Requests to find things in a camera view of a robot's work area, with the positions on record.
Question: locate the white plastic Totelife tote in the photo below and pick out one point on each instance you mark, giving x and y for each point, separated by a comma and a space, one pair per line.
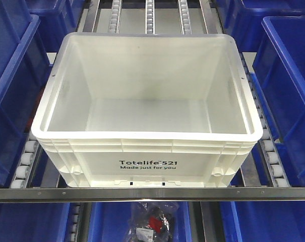
121, 111

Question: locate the blue bin right shelf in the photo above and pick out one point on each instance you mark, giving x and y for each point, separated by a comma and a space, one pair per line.
279, 66

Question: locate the plastic bag of parts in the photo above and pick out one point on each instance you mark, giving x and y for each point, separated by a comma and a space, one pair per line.
152, 221

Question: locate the blue bin lower left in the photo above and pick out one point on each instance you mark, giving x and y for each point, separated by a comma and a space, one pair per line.
33, 222

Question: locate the white roller track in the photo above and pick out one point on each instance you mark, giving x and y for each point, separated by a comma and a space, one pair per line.
25, 163
267, 145

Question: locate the rear left roller track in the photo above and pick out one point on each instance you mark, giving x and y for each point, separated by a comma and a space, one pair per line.
114, 21

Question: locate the blue bin upper left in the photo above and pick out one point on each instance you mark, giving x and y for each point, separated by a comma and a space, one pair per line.
57, 19

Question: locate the right white roller track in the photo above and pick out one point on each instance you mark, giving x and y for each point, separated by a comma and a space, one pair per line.
267, 145

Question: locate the left white roller track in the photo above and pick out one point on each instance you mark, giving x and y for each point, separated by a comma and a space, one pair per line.
25, 163

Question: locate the steel shelf front rail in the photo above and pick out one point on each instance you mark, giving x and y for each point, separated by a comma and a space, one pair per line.
40, 195

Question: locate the blue bin shelf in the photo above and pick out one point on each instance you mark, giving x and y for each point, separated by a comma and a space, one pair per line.
24, 69
279, 66

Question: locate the blue bin lower centre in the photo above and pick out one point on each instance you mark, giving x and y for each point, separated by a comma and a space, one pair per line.
109, 221

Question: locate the rear right roller track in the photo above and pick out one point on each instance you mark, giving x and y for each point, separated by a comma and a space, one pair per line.
185, 23

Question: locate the blue bin left shelf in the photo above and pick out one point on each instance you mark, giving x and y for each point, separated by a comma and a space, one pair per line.
24, 69

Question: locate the rear centre roller track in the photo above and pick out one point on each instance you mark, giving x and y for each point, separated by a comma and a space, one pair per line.
150, 16

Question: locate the blue bin upper right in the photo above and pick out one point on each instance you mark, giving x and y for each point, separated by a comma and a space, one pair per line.
242, 19

